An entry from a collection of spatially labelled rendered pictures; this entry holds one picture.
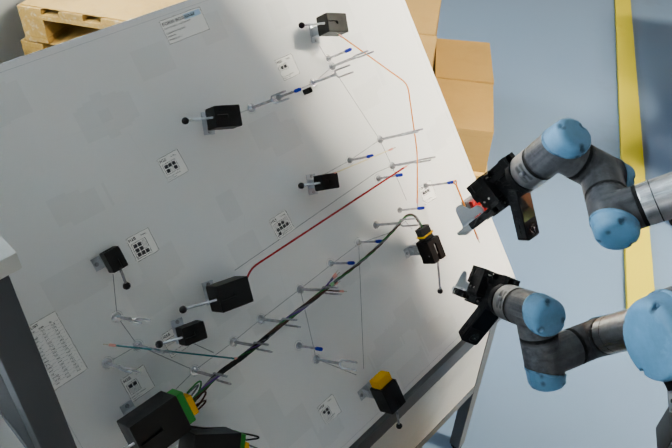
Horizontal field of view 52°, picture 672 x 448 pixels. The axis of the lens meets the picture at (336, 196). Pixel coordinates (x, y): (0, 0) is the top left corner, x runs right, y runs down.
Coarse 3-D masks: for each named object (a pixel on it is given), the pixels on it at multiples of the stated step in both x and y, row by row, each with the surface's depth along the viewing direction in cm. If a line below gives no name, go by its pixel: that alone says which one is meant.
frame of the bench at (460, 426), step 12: (492, 336) 209; (480, 372) 218; (468, 396) 222; (456, 408) 217; (468, 408) 230; (444, 420) 214; (456, 420) 238; (468, 420) 237; (432, 432) 210; (456, 432) 242; (420, 444) 206; (456, 444) 246
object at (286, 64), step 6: (288, 54) 152; (276, 60) 150; (282, 60) 151; (288, 60) 152; (294, 60) 152; (282, 66) 150; (288, 66) 151; (294, 66) 152; (282, 72) 150; (288, 72) 151; (294, 72) 152; (288, 78) 151
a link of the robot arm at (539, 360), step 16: (560, 336) 135; (576, 336) 135; (528, 352) 132; (544, 352) 131; (560, 352) 132; (576, 352) 133; (528, 368) 133; (544, 368) 131; (560, 368) 132; (544, 384) 132; (560, 384) 132
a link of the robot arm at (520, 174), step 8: (520, 152) 131; (512, 160) 133; (520, 160) 130; (512, 168) 132; (520, 168) 130; (512, 176) 133; (520, 176) 129; (528, 176) 129; (520, 184) 131; (528, 184) 131; (536, 184) 130
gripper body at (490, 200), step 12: (492, 168) 139; (504, 168) 135; (480, 180) 138; (492, 180) 138; (504, 180) 137; (480, 192) 140; (492, 192) 137; (504, 192) 138; (528, 192) 134; (492, 204) 139; (504, 204) 137
